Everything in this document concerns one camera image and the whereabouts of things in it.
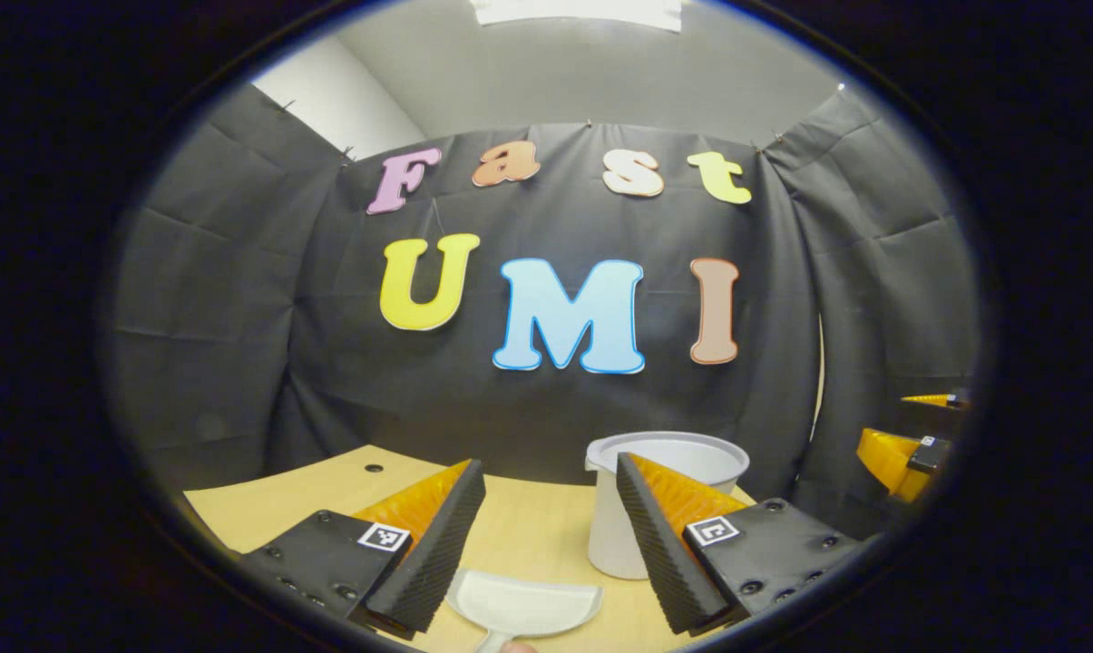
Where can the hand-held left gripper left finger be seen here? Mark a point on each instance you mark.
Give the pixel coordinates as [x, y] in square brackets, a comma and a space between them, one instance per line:
[433, 544]

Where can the wooden desktop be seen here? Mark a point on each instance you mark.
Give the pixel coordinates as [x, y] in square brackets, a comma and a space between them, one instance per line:
[528, 526]

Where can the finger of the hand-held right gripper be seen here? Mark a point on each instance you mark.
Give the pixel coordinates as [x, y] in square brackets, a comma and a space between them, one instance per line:
[954, 399]
[929, 453]

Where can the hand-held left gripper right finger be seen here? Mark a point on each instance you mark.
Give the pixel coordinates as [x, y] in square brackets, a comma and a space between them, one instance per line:
[664, 544]

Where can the black backdrop cloth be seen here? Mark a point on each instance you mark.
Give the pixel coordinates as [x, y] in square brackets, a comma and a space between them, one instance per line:
[328, 381]

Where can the white ribbed garbage bin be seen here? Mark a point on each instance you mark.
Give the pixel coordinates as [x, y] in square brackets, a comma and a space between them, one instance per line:
[609, 535]

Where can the ceiling light panel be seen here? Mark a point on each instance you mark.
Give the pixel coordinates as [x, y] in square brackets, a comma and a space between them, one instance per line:
[582, 11]

